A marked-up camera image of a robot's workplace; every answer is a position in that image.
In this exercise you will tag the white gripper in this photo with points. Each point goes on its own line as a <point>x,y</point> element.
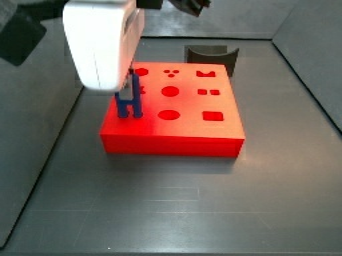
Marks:
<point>104,30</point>

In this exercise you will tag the black curved holder stand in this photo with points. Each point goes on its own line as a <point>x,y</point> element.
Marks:
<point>212,54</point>

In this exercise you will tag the red shape-sorting block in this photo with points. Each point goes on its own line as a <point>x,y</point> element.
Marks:
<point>191,113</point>

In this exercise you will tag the blue square-circle peg object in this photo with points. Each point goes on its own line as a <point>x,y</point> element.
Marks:
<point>129,97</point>

